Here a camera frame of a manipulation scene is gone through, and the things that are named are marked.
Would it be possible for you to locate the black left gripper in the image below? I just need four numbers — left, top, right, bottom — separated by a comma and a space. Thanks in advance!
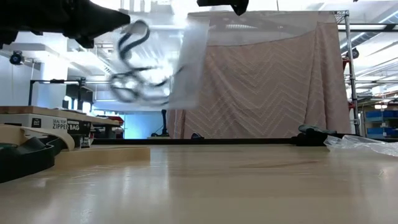
0, 0, 131, 50

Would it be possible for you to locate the thin black rubber band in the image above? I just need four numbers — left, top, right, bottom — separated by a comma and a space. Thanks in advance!
115, 19, 152, 68
108, 63, 186, 105

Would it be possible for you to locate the clear plastic zipper bag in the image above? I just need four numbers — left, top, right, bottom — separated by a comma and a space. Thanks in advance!
124, 20, 210, 110

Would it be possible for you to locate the wide beige rubber band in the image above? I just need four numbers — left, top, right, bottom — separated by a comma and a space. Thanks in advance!
54, 145, 152, 171

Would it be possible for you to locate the red item on workbench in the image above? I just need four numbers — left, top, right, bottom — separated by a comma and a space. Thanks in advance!
98, 115, 125, 126

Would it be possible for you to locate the black white zipper bag box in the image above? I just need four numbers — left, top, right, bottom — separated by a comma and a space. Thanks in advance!
0, 113, 93, 149

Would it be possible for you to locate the pink chevron blanket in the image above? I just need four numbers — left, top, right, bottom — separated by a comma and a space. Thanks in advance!
165, 11, 351, 139

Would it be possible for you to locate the wooden top workbench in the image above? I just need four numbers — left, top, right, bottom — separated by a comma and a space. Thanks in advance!
0, 105, 121, 126

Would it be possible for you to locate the black floor stand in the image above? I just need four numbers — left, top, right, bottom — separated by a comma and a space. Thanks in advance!
150, 109, 170, 138

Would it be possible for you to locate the blue storage bin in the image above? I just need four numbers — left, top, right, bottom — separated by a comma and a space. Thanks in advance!
365, 110, 398, 123
366, 126, 398, 138

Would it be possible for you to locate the heap of clear plastic bags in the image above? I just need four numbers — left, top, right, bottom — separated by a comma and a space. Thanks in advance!
323, 134, 398, 157

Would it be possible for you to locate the white air duct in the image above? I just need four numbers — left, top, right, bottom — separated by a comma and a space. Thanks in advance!
67, 35, 125, 82

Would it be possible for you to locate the distant black metal frame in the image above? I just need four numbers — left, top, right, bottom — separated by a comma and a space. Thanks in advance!
28, 78, 125, 106

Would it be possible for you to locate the black ceiling camera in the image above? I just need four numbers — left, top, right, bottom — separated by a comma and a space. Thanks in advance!
346, 48, 361, 60
9, 50, 25, 66

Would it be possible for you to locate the chrome wire shelving rack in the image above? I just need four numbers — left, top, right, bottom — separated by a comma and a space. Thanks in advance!
333, 10, 361, 136

